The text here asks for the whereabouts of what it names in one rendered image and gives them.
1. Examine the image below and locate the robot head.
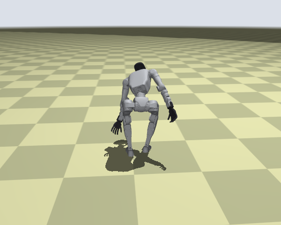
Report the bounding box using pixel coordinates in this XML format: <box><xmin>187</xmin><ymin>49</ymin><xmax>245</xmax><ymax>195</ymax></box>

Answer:
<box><xmin>134</xmin><ymin>62</ymin><xmax>146</xmax><ymax>71</ymax></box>

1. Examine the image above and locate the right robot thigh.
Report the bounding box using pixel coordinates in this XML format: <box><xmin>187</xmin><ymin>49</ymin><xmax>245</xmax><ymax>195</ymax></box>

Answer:
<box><xmin>148</xmin><ymin>100</ymin><xmax>159</xmax><ymax>123</ymax></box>

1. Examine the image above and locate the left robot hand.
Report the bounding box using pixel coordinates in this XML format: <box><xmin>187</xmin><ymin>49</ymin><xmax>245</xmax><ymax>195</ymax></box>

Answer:
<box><xmin>111</xmin><ymin>116</ymin><xmax>123</xmax><ymax>135</ymax></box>

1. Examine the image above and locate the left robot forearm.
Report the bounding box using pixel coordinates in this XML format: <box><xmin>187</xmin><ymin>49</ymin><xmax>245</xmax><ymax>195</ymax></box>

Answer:
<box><xmin>118</xmin><ymin>102</ymin><xmax>124</xmax><ymax>121</ymax></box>

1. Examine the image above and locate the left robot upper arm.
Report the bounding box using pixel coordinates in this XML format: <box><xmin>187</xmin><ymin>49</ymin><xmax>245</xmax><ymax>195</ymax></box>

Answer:
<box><xmin>121</xmin><ymin>77</ymin><xmax>129</xmax><ymax>103</ymax></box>

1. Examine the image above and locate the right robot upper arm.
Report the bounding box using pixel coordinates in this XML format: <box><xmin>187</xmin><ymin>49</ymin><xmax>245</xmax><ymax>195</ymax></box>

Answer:
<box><xmin>148</xmin><ymin>69</ymin><xmax>165</xmax><ymax>92</ymax></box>

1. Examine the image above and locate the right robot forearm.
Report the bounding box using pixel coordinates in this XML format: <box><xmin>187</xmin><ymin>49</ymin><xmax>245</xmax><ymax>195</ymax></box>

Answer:
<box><xmin>161</xmin><ymin>87</ymin><xmax>172</xmax><ymax>107</ymax></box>

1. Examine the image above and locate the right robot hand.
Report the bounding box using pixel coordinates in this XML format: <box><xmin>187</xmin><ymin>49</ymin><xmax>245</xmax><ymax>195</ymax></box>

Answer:
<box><xmin>167</xmin><ymin>101</ymin><xmax>177</xmax><ymax>122</ymax></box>

